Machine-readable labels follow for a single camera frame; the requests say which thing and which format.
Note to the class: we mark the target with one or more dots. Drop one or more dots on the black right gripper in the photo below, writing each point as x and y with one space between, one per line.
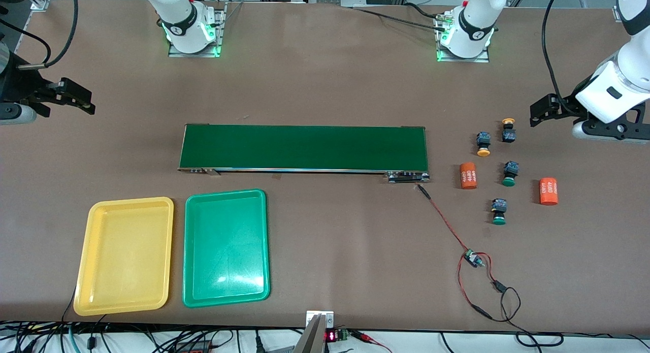
20 85

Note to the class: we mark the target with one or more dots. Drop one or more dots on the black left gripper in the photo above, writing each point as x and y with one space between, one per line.
568 104

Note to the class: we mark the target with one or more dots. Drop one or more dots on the yellow push button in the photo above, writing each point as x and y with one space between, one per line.
483 139
509 134

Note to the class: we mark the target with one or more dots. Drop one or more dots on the green push button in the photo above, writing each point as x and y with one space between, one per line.
510 169
499 205

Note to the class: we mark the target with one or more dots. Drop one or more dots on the orange cylinder white print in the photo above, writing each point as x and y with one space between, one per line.
467 175
548 191

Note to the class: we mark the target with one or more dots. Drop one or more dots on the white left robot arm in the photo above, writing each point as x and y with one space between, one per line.
472 33

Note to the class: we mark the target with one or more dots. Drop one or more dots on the yellow plastic tray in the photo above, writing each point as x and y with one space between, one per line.
124 256

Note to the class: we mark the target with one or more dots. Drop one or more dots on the small controller board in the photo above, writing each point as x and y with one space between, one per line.
473 259

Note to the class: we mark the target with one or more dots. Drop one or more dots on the green plastic tray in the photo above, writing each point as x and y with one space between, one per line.
226 251

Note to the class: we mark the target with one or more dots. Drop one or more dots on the green conveyor belt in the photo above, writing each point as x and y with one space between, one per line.
304 147

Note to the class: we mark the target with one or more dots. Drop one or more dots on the red alligator clip lead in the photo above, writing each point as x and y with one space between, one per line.
370 338

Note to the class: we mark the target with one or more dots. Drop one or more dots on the red digit display module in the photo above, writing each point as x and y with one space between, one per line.
331 336

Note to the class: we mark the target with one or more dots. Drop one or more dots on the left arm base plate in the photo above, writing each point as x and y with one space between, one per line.
462 60

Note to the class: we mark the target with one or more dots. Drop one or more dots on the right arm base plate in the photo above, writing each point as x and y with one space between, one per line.
193 55

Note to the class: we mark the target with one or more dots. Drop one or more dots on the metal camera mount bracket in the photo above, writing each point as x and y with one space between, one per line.
317 338

